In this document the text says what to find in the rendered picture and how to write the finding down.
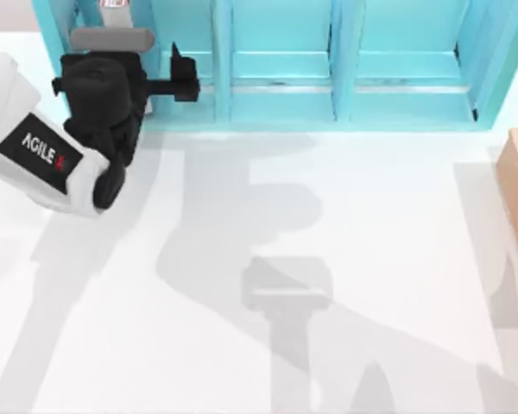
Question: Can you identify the light blue rack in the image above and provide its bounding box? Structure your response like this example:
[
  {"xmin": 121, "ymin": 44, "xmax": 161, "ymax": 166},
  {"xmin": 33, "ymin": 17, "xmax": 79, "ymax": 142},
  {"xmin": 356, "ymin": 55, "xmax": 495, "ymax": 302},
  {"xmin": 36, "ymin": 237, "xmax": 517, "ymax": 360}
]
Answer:
[{"xmin": 29, "ymin": 0, "xmax": 518, "ymax": 133}]

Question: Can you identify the white and red bottle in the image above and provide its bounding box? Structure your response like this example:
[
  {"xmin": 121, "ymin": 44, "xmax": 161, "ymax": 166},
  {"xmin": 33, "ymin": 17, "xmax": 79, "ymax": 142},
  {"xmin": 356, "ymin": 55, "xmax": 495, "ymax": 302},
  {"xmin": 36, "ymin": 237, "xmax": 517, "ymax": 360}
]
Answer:
[{"xmin": 98, "ymin": 0, "xmax": 134, "ymax": 31}]

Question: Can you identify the pale grey rounded box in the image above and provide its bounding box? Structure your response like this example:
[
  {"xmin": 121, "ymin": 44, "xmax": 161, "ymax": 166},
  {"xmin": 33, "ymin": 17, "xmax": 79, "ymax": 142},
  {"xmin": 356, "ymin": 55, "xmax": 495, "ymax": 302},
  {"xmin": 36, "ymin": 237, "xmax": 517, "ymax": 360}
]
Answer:
[{"xmin": 68, "ymin": 27, "xmax": 156, "ymax": 54}]

